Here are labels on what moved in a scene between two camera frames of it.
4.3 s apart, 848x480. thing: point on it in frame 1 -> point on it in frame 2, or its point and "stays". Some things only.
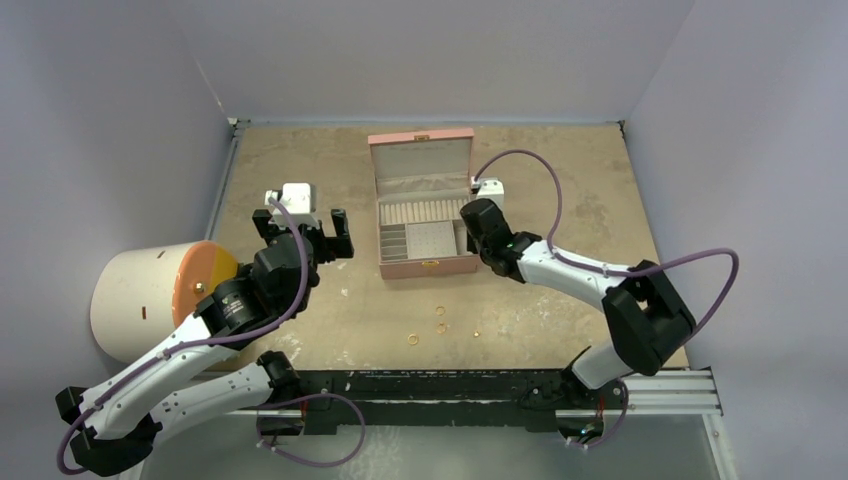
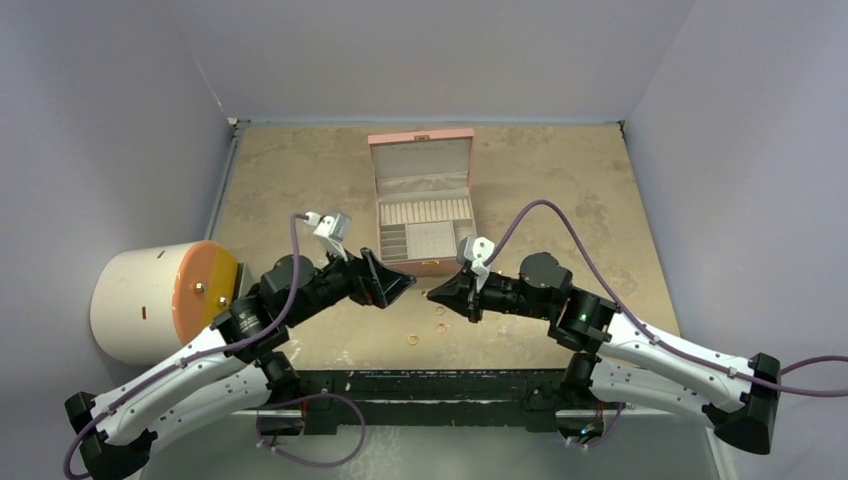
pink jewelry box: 422,182 stays
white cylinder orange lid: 140,294 stays
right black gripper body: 477,221 -> 472,296
